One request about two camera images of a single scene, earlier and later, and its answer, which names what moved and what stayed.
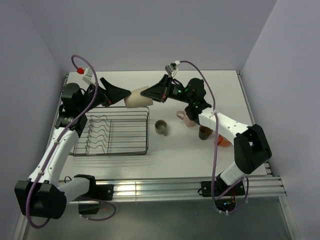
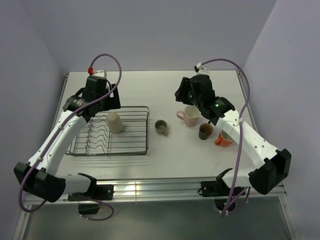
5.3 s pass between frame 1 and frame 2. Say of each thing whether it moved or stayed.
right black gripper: moved
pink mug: stayed
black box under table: stayed
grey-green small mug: stayed
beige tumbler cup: moved
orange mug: stayed
